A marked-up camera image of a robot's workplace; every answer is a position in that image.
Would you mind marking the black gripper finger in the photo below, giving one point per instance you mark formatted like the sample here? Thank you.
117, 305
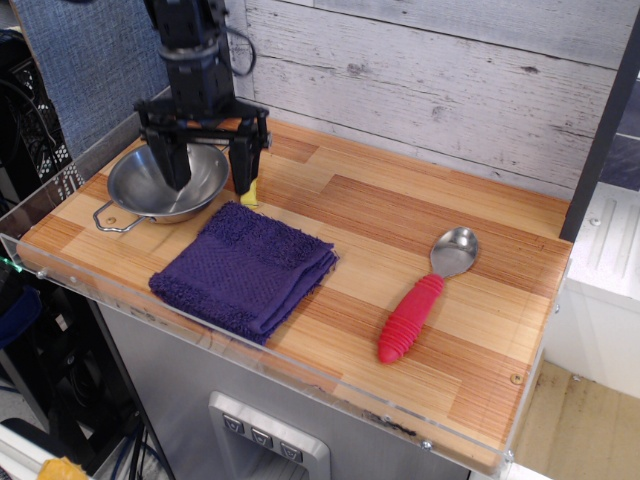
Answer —
244, 153
171, 158

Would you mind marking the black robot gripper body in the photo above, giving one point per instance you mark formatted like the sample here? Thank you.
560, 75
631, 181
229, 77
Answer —
193, 112

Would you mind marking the stainless steel two-handled bowl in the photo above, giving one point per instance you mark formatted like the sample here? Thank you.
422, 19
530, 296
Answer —
136, 185

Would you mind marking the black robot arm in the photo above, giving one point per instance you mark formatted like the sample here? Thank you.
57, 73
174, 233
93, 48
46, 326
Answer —
190, 25

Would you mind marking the yellow ridged plastic piece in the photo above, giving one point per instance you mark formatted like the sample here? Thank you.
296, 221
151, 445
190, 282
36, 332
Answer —
249, 199

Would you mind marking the purple folded towel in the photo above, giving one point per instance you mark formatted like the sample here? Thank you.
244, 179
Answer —
244, 272

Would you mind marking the black plastic crate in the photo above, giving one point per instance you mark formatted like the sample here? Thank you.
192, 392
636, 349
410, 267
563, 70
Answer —
33, 148

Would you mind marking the clear acrylic table guard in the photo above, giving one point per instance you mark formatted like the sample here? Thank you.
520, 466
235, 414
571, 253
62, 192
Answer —
419, 344

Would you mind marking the stainless toy fridge cabinet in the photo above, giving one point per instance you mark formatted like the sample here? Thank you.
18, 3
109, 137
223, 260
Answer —
174, 370

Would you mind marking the grey dispenser button panel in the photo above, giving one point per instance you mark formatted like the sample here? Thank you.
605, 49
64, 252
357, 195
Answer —
255, 445

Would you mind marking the white ribbed appliance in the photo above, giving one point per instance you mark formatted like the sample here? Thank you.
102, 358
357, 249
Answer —
593, 330

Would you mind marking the dark left support post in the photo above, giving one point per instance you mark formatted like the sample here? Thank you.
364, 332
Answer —
224, 75

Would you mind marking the dark support post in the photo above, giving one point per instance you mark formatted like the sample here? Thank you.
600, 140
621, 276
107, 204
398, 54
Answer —
224, 75
613, 112

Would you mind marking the red-handled metal spoon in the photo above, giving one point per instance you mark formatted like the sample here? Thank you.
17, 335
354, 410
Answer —
454, 253

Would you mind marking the dark right support post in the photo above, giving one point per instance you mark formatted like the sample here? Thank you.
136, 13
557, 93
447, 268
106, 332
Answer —
613, 112

